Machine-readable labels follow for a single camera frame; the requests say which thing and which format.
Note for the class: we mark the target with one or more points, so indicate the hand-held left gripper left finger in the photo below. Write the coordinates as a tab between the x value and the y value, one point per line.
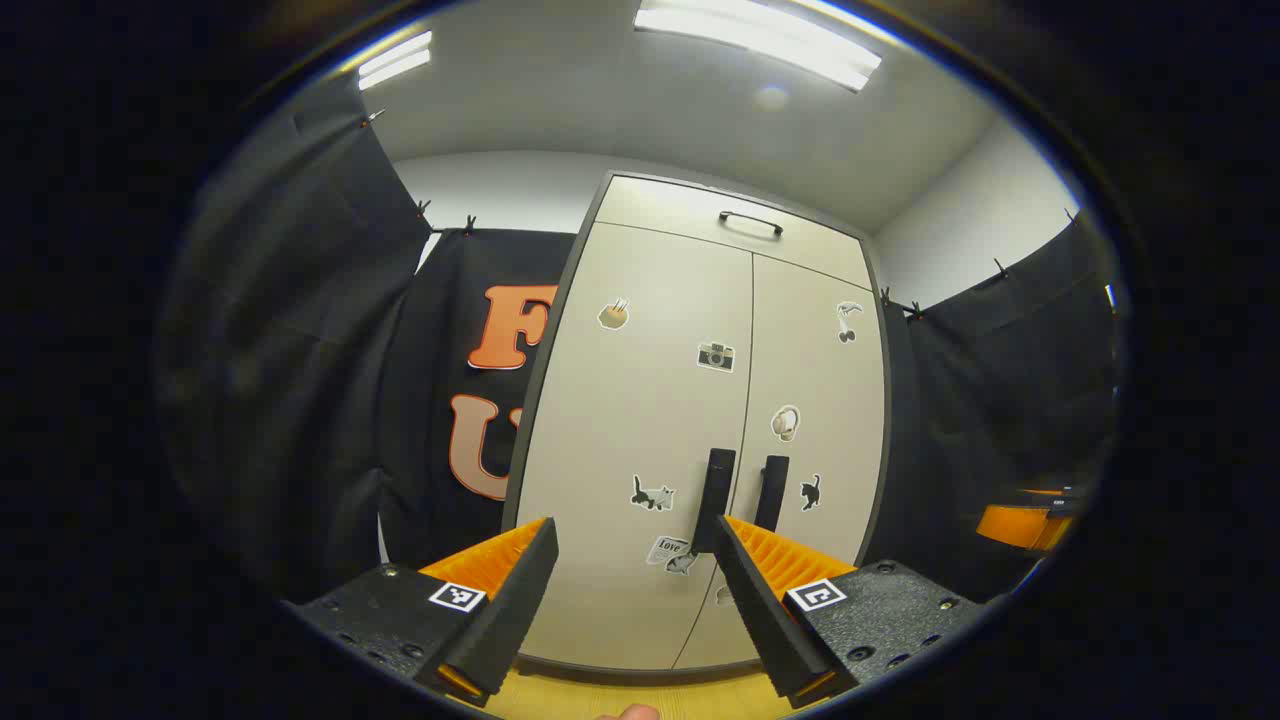
505	620

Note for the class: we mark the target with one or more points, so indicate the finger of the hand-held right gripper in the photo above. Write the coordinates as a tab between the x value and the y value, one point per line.
1015	527

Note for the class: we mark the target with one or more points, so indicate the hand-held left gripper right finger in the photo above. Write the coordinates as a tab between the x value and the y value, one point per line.
765	620

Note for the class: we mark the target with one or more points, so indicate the beige double-door shoe cabinet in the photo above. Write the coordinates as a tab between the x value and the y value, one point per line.
600	674

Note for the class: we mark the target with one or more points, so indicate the beige cabinet door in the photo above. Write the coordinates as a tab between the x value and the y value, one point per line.
820	380
630	400

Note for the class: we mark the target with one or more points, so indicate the beige cabinet drawer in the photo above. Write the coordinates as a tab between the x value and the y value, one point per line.
660	205

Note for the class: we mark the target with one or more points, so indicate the black backdrop cloth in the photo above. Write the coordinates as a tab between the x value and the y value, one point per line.
300	350

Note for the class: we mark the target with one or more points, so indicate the large ceiling light panel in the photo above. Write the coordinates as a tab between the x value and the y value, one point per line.
760	35

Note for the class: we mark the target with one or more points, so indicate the small ceiling light panel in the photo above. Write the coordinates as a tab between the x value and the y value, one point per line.
395	60

